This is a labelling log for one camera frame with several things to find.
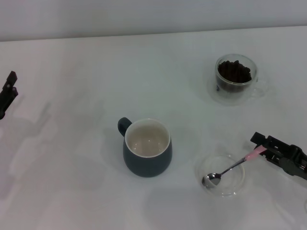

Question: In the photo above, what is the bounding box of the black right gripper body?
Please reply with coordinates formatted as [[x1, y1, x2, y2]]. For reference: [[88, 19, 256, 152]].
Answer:
[[285, 146, 307, 181]]

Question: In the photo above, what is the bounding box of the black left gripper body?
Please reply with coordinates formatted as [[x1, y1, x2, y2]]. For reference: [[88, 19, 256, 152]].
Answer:
[[0, 91, 12, 120]]

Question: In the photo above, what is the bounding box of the pink handled metal spoon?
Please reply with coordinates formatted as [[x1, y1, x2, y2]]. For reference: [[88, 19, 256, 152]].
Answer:
[[201, 147, 266, 187]]

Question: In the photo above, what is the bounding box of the dark blue ceramic mug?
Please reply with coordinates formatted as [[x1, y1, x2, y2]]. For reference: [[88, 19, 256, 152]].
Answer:
[[117, 116, 173, 178]]

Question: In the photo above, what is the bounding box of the coffee bean pile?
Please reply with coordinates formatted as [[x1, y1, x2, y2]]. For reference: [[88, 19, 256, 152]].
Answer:
[[217, 59, 252, 93]]

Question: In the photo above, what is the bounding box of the small clear glass dish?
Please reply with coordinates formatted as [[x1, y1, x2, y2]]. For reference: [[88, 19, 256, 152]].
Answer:
[[195, 153, 247, 198]]

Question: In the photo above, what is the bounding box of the clear glass saucer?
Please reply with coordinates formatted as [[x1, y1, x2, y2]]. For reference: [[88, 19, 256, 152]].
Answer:
[[203, 69, 266, 106]]

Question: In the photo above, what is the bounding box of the clear glass cup with handle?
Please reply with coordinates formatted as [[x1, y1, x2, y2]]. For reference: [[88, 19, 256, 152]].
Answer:
[[214, 54, 271, 99]]

